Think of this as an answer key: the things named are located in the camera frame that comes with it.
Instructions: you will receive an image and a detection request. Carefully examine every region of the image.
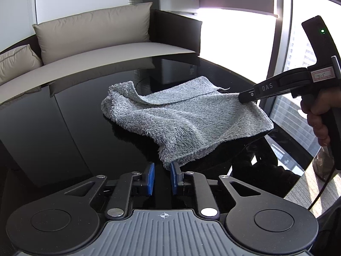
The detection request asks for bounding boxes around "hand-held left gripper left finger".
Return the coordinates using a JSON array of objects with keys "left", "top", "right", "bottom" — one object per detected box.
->
[{"left": 64, "top": 163, "right": 156, "bottom": 220}]

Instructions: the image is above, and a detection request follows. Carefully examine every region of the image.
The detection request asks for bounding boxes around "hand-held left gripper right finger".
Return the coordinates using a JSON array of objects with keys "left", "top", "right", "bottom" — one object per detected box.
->
[{"left": 170, "top": 161, "right": 264, "bottom": 219}]

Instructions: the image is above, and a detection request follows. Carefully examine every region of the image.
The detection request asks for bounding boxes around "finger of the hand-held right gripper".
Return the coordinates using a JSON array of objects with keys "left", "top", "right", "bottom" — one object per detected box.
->
[{"left": 238, "top": 67, "right": 310, "bottom": 104}]

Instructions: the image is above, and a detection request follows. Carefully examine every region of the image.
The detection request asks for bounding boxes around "grey fluffy towel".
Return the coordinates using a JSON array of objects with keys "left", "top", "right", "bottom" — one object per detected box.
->
[{"left": 101, "top": 76, "right": 274, "bottom": 170}]

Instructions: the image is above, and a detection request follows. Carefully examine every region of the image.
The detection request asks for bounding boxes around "person's right hand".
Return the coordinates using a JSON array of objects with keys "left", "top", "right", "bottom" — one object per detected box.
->
[{"left": 301, "top": 84, "right": 341, "bottom": 148}]

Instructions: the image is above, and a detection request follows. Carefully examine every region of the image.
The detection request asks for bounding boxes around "dark brown sofa beige seat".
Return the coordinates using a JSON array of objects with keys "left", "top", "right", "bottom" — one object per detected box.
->
[{"left": 0, "top": 9, "right": 203, "bottom": 107}]

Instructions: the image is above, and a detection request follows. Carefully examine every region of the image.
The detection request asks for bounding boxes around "large beige sofa cushion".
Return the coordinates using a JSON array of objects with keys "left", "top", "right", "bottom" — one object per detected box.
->
[{"left": 32, "top": 2, "right": 153, "bottom": 65}]

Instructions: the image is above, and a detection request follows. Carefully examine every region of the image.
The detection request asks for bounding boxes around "small beige sofa cushion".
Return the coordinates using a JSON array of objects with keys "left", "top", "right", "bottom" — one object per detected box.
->
[{"left": 0, "top": 44, "right": 43, "bottom": 86}]

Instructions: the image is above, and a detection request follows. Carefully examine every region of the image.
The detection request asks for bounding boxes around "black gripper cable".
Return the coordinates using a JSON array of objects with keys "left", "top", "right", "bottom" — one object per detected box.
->
[{"left": 308, "top": 147, "right": 337, "bottom": 211}]

